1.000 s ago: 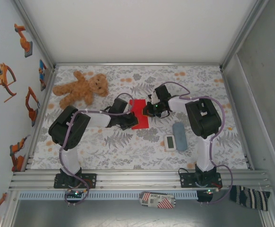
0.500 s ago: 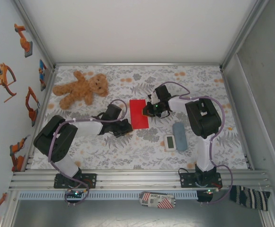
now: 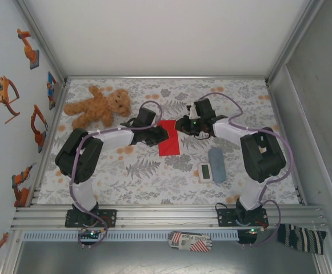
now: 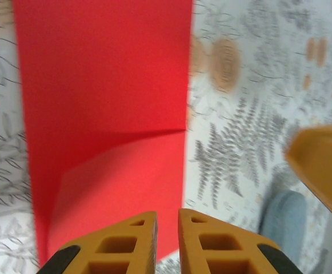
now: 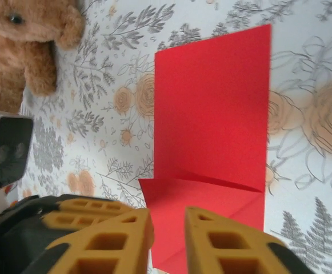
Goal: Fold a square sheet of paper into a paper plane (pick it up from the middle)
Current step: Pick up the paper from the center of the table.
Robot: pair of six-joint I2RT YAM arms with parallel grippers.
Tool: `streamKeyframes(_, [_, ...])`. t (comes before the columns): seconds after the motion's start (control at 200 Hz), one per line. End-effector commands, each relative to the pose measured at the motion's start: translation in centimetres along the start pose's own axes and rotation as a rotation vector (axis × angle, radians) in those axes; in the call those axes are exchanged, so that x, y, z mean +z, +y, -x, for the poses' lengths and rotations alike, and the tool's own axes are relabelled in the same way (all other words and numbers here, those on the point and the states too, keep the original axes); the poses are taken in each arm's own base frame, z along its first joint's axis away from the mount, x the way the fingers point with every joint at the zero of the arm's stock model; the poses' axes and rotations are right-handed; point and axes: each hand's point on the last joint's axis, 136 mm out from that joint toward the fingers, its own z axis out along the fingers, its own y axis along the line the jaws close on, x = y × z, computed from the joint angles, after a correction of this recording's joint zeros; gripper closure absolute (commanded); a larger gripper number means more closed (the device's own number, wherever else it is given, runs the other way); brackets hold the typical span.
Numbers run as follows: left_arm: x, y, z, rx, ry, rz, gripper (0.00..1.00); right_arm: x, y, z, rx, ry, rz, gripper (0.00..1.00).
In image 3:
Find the aluminium side rail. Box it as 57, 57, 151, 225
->
25, 81, 71, 207
267, 81, 309, 206

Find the blue orange machine wall sticker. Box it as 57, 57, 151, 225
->
46, 71, 63, 111

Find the red striped printed packet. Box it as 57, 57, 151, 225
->
167, 230, 213, 252

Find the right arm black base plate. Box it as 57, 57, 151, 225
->
217, 208, 269, 228

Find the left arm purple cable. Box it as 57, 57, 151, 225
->
69, 100, 164, 249

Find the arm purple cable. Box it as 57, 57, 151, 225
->
201, 91, 294, 248
69, 100, 164, 249

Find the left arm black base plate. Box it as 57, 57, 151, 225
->
65, 209, 118, 228

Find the black white striped sock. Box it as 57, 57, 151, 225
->
277, 223, 328, 255

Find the white digital timer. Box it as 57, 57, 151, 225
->
197, 162, 213, 183

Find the thin aluminium crossbar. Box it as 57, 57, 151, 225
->
65, 75, 269, 81

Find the brown teddy bear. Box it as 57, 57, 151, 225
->
63, 84, 132, 132

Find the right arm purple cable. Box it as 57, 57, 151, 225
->
201, 91, 294, 248

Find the red square paper sheet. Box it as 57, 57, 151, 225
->
157, 119, 181, 157

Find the aluminium frame post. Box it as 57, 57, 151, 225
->
15, 0, 69, 83
265, 0, 326, 85

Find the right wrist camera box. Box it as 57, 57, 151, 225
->
186, 102, 198, 120

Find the orange claw gripper wall sticker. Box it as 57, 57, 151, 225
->
0, 75, 21, 124

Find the floral patterned tablecloth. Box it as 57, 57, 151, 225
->
37, 78, 302, 206

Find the white slotted cable duct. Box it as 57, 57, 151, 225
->
22, 230, 240, 241

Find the wide aluminium mounting beam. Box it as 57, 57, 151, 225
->
10, 204, 330, 230

